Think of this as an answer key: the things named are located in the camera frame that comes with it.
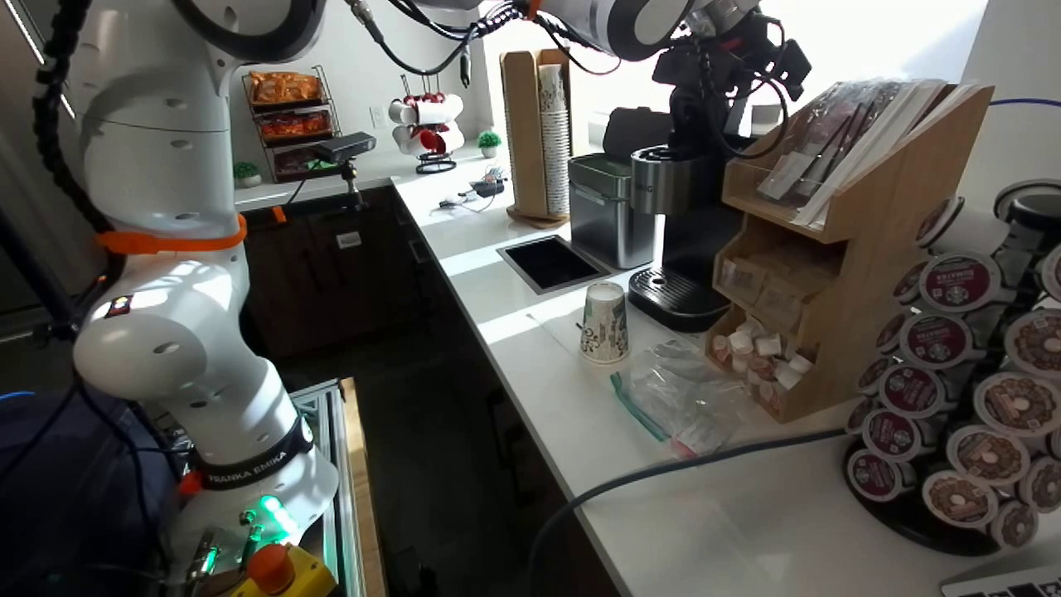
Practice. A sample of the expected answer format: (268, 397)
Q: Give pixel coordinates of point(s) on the yellow red emergency stop button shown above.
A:
(276, 573)

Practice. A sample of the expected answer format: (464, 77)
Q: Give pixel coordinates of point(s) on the bright window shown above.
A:
(883, 38)

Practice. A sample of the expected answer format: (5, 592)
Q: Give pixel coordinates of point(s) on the black camera on stand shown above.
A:
(354, 152)

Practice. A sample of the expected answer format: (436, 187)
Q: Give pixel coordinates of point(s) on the silver laptop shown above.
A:
(1011, 580)

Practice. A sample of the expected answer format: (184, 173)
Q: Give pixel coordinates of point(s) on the black and steel coffee machine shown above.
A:
(675, 183)

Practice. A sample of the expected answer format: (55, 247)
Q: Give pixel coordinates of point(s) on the rack of white red mugs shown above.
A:
(430, 119)

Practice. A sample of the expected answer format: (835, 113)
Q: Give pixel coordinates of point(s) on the black coffee pod carousel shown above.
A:
(1022, 228)

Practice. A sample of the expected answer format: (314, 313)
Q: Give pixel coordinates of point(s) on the black square tray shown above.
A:
(552, 263)

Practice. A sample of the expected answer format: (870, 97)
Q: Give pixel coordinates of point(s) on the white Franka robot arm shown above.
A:
(167, 334)

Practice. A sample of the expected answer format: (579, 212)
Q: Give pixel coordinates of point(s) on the tea packets in organizer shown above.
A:
(848, 136)

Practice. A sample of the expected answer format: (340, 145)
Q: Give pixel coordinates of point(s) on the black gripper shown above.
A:
(717, 67)

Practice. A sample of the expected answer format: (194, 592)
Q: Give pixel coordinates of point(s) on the small green ornament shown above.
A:
(247, 173)
(489, 141)

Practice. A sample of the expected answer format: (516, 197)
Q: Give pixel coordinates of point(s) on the clear plastic bag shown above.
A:
(684, 401)

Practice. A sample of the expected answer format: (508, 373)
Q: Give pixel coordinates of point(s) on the white creamer packets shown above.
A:
(762, 352)

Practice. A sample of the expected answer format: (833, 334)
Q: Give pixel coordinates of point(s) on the wooden condiment organizer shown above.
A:
(883, 252)

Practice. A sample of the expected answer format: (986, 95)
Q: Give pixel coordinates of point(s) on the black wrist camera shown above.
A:
(790, 67)

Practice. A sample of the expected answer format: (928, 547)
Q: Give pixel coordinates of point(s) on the snack shelf with orange packs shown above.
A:
(291, 122)

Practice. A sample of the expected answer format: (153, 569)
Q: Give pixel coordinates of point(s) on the small glass cup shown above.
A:
(604, 324)

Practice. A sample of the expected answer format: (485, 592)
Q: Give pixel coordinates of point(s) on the wood edged glass table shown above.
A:
(354, 499)

